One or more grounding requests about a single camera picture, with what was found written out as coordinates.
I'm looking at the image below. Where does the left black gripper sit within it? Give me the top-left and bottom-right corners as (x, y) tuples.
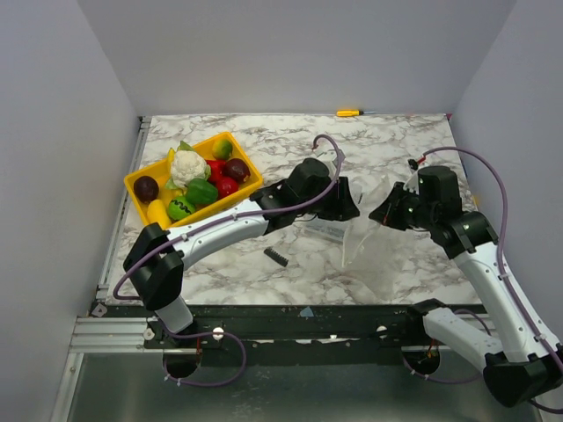
(297, 177), (360, 222)

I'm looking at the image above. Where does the clear zip top bag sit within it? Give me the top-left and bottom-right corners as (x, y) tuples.
(341, 176), (394, 300)

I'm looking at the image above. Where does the red bell pepper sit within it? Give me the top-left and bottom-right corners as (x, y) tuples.
(206, 160), (226, 184)

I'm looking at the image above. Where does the green bell pepper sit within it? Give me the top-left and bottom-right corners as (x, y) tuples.
(185, 178), (219, 206)

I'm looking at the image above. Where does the white cauliflower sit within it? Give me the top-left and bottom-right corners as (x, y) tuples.
(165, 141), (208, 190)

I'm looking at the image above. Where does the yellow banana bunch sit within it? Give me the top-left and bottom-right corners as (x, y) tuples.
(166, 149), (176, 165)

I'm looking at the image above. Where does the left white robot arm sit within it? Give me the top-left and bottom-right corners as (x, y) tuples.
(123, 158), (360, 347)

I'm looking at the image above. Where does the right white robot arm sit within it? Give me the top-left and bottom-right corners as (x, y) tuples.
(369, 166), (562, 407)

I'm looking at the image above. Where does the clear plastic screw box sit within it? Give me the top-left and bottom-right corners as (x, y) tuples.
(304, 219), (348, 244)

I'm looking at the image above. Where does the black comb-like part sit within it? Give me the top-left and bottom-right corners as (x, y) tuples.
(263, 247), (289, 267)

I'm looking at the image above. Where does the yellow screwdriver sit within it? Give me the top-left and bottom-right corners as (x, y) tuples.
(336, 109), (377, 118)

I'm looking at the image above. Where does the dark purple plum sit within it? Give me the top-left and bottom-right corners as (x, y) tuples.
(223, 158), (251, 185)

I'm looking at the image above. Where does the red apple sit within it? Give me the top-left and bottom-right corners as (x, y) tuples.
(216, 177), (238, 199)

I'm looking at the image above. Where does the green yellow mango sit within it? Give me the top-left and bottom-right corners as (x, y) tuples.
(211, 139), (233, 161)

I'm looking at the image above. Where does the green ball black squiggle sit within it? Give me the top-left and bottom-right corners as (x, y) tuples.
(167, 195), (196, 222)

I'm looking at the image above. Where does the yellow lemon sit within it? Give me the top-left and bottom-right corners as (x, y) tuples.
(147, 199), (172, 229)

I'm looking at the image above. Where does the dark passion fruit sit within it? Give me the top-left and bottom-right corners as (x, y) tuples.
(133, 176), (159, 204)

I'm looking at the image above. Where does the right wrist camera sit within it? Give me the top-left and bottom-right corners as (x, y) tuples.
(406, 156), (426, 192)

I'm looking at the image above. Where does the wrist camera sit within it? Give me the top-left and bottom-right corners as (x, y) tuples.
(406, 156), (426, 192)
(314, 149), (346, 179)

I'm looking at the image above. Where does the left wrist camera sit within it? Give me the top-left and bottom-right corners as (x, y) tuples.
(314, 149), (346, 179)

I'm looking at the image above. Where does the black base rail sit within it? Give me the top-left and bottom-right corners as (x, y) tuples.
(90, 303), (442, 371)

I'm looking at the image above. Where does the aluminium extrusion frame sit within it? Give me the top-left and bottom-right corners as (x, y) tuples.
(48, 116), (203, 422)

